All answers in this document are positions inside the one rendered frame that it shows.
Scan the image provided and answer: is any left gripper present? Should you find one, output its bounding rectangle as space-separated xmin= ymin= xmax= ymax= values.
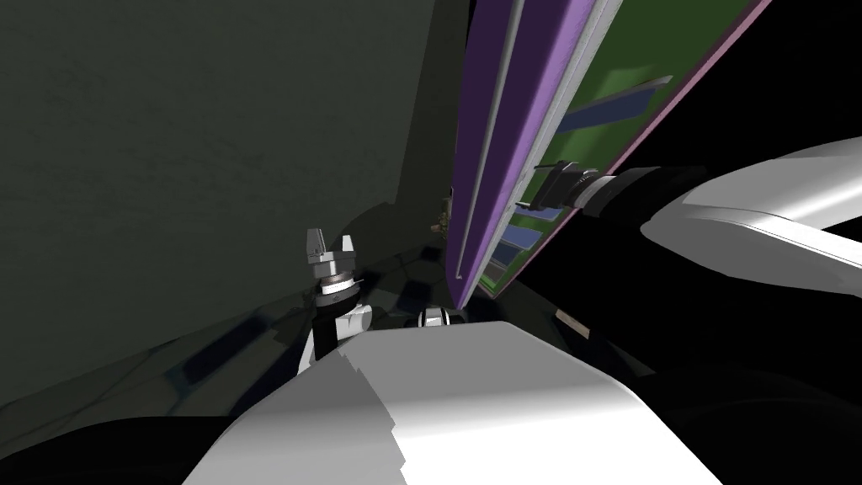
xmin=306 ymin=228 xmax=358 ymax=280

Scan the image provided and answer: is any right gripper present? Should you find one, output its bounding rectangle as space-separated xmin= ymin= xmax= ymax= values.
xmin=514 ymin=160 xmax=600 ymax=212

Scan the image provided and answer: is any purple door leaf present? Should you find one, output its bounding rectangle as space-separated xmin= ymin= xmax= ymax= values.
xmin=444 ymin=0 xmax=624 ymax=312

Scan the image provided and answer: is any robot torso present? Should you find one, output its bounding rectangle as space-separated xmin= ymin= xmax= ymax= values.
xmin=181 ymin=306 xmax=726 ymax=485

